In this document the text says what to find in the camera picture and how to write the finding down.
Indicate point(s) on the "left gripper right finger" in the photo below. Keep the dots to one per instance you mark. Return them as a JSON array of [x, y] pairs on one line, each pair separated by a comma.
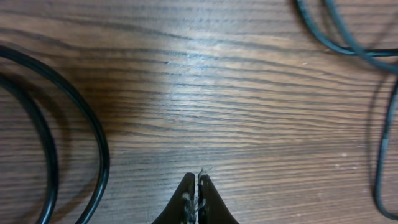
[[212, 208]]

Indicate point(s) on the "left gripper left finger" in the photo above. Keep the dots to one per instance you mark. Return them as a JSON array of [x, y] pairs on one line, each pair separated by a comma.
[[180, 208]]

